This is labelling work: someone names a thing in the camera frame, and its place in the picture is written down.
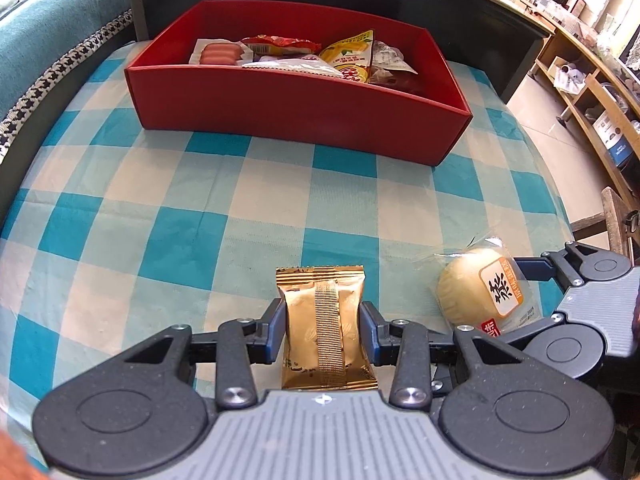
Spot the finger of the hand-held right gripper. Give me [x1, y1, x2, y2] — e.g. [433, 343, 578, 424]
[500, 310, 568, 348]
[512, 241, 583, 288]

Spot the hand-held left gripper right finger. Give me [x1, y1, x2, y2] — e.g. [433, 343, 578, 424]
[359, 301, 541, 408]

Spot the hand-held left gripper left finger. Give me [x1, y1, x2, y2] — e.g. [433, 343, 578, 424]
[107, 299, 288, 408]

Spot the gold foil snack packet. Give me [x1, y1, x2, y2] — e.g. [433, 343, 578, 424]
[275, 266, 379, 391]

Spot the steamed cake bun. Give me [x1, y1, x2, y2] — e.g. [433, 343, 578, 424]
[417, 232, 543, 336]

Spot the red cardboard box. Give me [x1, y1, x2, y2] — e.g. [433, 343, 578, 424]
[125, 0, 474, 167]

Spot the crinkled printed snack packet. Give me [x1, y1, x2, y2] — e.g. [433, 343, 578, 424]
[367, 39, 418, 86]

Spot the yellow snack packet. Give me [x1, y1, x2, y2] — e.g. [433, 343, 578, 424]
[319, 30, 375, 85]

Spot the white bread packet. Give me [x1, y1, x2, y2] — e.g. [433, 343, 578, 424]
[242, 55, 346, 78]

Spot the clear sausage packet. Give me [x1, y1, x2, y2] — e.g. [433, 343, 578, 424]
[189, 38, 251, 67]

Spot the red gummy candy packet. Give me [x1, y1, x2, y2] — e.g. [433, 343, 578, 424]
[241, 35, 321, 57]

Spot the wooden stool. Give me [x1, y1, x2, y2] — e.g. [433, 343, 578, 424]
[570, 186, 640, 261]

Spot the blue white carton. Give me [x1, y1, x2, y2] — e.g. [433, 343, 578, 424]
[607, 130, 637, 166]

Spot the blue white checkered tablecloth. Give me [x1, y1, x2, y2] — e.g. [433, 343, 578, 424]
[0, 42, 576, 461]

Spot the wooden cabinet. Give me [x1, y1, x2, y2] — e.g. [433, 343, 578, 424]
[532, 20, 640, 211]

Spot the dark coffee table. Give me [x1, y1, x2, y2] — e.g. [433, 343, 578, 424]
[125, 0, 556, 106]

